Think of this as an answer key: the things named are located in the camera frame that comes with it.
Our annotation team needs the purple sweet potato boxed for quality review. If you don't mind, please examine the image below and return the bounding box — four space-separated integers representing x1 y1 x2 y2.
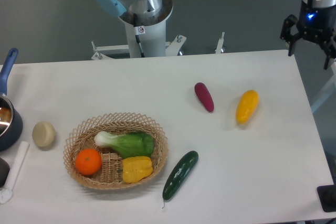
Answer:
194 82 214 113

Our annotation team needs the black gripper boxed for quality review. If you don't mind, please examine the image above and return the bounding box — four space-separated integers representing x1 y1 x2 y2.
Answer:
280 0 335 70

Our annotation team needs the blue saucepan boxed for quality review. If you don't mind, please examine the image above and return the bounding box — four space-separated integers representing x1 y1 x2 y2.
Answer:
1 48 23 152

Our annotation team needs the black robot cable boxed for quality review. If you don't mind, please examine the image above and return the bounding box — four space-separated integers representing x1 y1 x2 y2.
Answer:
132 0 146 58

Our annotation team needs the beige round bun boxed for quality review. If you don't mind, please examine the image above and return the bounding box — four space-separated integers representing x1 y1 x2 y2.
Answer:
32 121 56 147

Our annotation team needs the green cucumber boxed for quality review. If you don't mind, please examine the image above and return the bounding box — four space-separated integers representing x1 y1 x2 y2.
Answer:
162 151 199 209

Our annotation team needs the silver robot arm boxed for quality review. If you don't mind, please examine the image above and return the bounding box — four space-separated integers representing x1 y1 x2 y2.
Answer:
280 0 335 70

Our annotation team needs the woven wicker basket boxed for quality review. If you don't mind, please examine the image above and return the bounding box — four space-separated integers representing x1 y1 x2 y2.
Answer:
63 112 168 190

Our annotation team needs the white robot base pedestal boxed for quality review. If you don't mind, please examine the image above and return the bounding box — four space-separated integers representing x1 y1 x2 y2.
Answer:
96 0 186 58

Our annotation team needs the dark round object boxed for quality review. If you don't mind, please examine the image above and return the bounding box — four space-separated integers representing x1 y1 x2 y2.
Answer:
0 158 10 188

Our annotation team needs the orange fruit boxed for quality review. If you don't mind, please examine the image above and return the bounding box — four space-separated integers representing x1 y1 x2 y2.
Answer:
75 148 102 176

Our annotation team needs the black device at edge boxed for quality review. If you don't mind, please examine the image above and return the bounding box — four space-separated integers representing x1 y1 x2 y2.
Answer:
317 185 336 212

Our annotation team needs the green bok choy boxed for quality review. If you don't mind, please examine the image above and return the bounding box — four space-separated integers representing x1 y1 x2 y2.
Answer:
94 131 154 158

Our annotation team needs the yellow bell pepper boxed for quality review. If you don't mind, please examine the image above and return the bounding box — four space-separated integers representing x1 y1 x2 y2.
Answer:
122 156 153 184

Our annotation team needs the yellow mango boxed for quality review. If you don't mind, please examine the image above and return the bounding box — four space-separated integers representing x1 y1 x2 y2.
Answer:
235 90 259 124

